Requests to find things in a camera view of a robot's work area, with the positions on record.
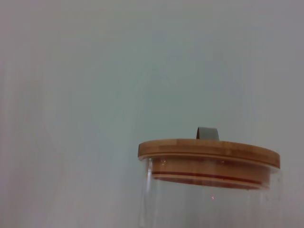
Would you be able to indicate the round wooden jar lid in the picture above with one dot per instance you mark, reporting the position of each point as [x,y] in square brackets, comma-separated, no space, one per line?
[209,152]

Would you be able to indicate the glass water dispenser jar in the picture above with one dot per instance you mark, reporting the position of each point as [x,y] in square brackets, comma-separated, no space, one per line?
[213,209]

